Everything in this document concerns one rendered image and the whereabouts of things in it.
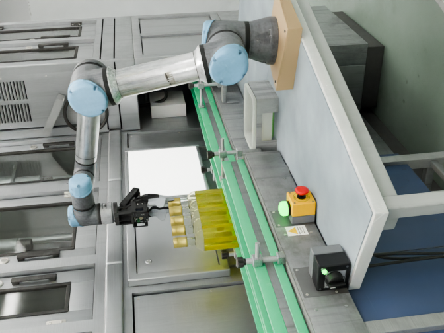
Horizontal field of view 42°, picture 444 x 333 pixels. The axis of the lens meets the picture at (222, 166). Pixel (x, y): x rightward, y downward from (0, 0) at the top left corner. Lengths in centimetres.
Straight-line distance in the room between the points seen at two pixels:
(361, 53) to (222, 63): 143
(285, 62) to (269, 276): 64
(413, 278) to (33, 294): 120
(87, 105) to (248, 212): 58
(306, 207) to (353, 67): 145
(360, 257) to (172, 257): 81
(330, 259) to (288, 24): 69
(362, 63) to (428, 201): 170
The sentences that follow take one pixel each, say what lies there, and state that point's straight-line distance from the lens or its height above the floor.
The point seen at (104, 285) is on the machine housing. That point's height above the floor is 140.
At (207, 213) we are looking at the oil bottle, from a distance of 199.
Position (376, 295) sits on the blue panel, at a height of 68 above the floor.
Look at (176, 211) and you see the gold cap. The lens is 203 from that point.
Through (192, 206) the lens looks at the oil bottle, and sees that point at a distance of 202.
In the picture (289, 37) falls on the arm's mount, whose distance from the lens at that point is 174.
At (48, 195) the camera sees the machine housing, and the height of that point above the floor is 164.
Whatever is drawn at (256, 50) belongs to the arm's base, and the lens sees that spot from 185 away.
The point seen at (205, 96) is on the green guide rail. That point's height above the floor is 92.
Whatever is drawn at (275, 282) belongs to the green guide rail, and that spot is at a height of 92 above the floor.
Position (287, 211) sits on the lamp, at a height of 83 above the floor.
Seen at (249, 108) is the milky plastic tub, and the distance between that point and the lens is 223.
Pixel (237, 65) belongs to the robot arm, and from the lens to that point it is 170.
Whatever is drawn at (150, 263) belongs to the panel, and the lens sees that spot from 203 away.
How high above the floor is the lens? 122
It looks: 7 degrees down
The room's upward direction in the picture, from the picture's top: 95 degrees counter-clockwise
